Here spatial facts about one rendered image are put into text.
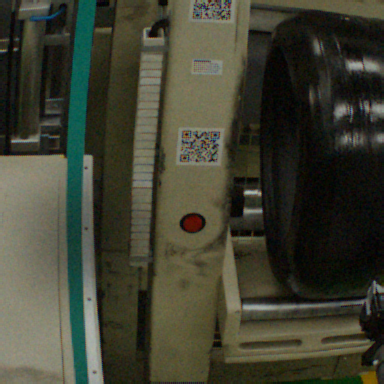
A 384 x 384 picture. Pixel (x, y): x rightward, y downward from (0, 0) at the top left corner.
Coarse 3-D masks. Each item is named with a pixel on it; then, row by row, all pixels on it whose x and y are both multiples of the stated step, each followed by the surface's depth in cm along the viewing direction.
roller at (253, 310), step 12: (252, 300) 207; (264, 300) 207; (276, 300) 207; (288, 300) 207; (300, 300) 207; (312, 300) 207; (324, 300) 208; (336, 300) 208; (348, 300) 208; (360, 300) 208; (252, 312) 206; (264, 312) 206; (276, 312) 206; (288, 312) 207; (300, 312) 207; (312, 312) 207; (324, 312) 208; (336, 312) 208; (348, 312) 209
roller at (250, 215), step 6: (246, 210) 229; (252, 210) 229; (258, 210) 230; (246, 216) 229; (252, 216) 229; (258, 216) 229; (234, 222) 228; (240, 222) 228; (246, 222) 229; (252, 222) 229; (258, 222) 229; (234, 228) 229; (240, 228) 229; (246, 228) 229; (252, 228) 230; (258, 228) 230
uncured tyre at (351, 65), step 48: (288, 48) 191; (336, 48) 183; (288, 96) 228; (336, 96) 178; (288, 144) 231; (336, 144) 177; (288, 192) 229; (336, 192) 178; (288, 240) 192; (336, 240) 182; (288, 288) 203; (336, 288) 193
